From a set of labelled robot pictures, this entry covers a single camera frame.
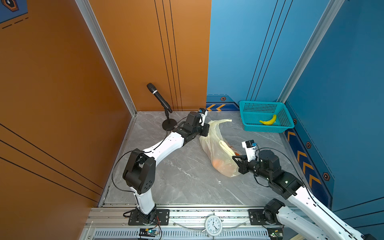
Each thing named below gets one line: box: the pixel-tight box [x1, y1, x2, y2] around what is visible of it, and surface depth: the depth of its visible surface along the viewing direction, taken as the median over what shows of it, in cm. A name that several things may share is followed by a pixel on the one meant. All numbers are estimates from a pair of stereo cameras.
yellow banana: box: [259, 114, 277, 126], surface depth 114 cm
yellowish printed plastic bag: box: [199, 119, 240, 177], surface depth 83 cm
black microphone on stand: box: [146, 83, 177, 131], surface depth 97 cm
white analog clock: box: [205, 212, 224, 237], surface depth 70 cm
